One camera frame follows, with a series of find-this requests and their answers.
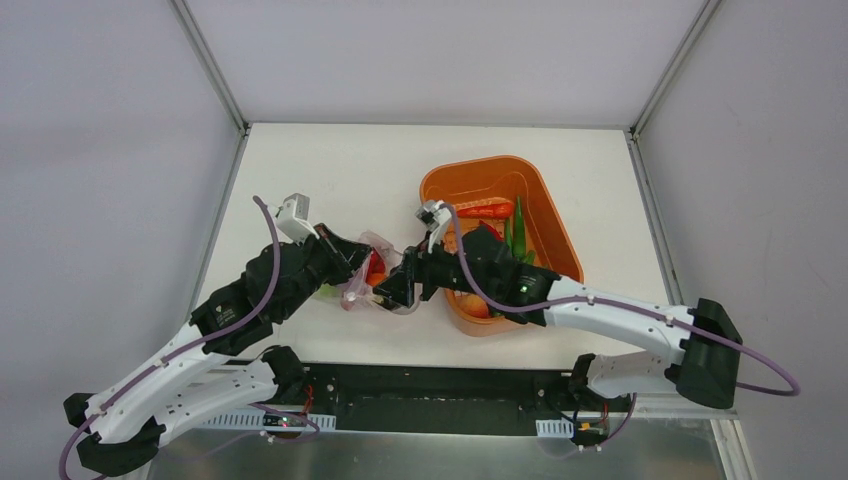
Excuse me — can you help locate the orange toy tangerine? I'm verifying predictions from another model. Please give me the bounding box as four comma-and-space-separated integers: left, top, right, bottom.
366, 272, 387, 287

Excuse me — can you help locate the green toy cabbage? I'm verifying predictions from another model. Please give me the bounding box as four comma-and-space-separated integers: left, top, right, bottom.
314, 284, 342, 300

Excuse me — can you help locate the red toy chili pepper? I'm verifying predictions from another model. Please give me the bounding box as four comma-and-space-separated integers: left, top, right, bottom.
367, 249, 386, 275

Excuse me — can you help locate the clear pink zip top bag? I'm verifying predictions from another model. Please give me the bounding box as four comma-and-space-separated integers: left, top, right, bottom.
315, 230, 421, 315

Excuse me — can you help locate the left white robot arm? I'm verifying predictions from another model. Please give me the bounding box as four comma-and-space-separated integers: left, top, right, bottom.
63, 224, 372, 478

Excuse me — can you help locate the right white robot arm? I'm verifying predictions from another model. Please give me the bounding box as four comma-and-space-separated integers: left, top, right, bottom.
374, 227, 742, 410

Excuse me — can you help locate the orange yellow toy peach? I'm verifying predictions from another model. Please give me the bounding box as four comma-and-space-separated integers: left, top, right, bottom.
455, 294, 490, 319

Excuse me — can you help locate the long green toy pepper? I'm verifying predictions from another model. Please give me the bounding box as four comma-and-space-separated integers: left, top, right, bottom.
511, 196, 527, 260

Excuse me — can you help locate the dark green toy cucumber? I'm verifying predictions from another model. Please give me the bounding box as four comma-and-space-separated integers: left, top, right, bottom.
504, 218, 513, 249

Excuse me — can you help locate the orange plastic basket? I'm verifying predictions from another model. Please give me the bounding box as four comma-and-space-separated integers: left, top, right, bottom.
419, 155, 586, 338

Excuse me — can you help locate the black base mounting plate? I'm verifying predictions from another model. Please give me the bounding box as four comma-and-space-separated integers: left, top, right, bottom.
269, 363, 632, 437

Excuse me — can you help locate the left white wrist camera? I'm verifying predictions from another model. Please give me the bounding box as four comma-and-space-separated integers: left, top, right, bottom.
275, 193, 318, 244

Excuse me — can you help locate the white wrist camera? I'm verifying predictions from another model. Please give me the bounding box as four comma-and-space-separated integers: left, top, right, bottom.
415, 200, 452, 253
275, 193, 318, 244

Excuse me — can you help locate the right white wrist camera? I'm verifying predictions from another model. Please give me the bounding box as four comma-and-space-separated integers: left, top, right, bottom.
415, 200, 452, 253

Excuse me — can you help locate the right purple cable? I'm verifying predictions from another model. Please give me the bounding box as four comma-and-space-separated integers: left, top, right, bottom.
440, 202, 802, 458

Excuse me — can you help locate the purple cable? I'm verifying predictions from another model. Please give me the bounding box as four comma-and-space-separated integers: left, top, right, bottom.
58, 195, 321, 480
440, 202, 802, 458

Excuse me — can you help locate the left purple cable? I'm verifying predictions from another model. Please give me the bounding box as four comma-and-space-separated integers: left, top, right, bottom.
58, 195, 321, 480

